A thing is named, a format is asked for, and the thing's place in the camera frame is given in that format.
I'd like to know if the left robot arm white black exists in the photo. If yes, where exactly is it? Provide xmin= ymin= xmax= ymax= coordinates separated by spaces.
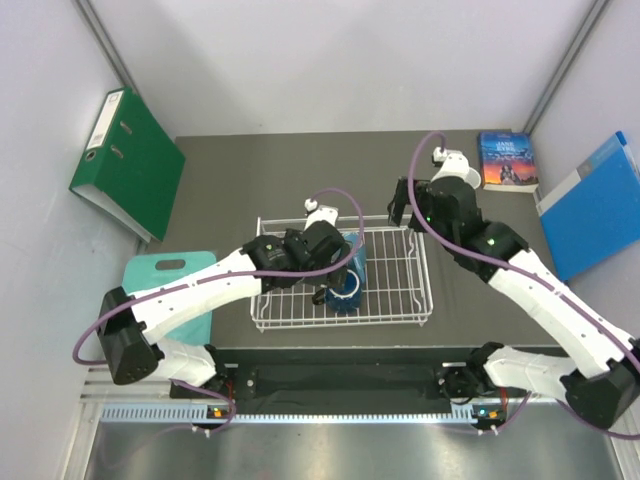
xmin=97 ymin=220 xmax=352 ymax=397

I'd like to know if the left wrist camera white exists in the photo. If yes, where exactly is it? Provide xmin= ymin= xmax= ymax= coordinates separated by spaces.
xmin=303 ymin=198 xmax=339 ymax=231

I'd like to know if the white slotted cable duct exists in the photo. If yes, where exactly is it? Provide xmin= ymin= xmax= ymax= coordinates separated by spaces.
xmin=99 ymin=402 xmax=506 ymax=425

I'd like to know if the dark blue mug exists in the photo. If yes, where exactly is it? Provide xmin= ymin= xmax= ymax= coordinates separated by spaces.
xmin=312 ymin=269 xmax=362 ymax=314

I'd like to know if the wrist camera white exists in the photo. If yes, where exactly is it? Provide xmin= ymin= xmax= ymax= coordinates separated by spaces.
xmin=431 ymin=147 xmax=470 ymax=181
xmin=303 ymin=198 xmax=339 ymax=231

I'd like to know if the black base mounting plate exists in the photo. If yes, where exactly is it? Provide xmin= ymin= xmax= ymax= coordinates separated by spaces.
xmin=217 ymin=346 xmax=474 ymax=415

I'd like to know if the blue folder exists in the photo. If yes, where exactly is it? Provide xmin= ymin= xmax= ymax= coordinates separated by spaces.
xmin=537 ymin=131 xmax=639 ymax=282

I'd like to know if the orange patterned mug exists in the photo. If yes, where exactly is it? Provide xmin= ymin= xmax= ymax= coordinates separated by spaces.
xmin=460 ymin=165 xmax=482 ymax=190

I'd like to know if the teal cutting board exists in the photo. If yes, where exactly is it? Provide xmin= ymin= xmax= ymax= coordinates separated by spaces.
xmin=122 ymin=251 xmax=217 ymax=346

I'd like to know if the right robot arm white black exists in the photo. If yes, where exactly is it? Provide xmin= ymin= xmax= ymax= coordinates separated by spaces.
xmin=387 ymin=177 xmax=639 ymax=430

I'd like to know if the green lever arch binder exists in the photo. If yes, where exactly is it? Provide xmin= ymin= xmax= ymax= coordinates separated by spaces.
xmin=69 ymin=88 xmax=185 ymax=243

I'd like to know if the white wire dish rack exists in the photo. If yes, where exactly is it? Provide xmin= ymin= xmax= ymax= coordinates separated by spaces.
xmin=250 ymin=215 xmax=434 ymax=332

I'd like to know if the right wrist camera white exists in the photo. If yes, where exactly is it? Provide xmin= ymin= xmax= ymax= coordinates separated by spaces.
xmin=431 ymin=147 xmax=470 ymax=181

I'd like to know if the Jane Eyre book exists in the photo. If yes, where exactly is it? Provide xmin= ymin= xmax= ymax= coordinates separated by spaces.
xmin=477 ymin=131 xmax=539 ymax=193

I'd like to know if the light blue mug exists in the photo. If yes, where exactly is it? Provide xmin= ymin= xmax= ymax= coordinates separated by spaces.
xmin=343 ymin=232 xmax=367 ymax=285

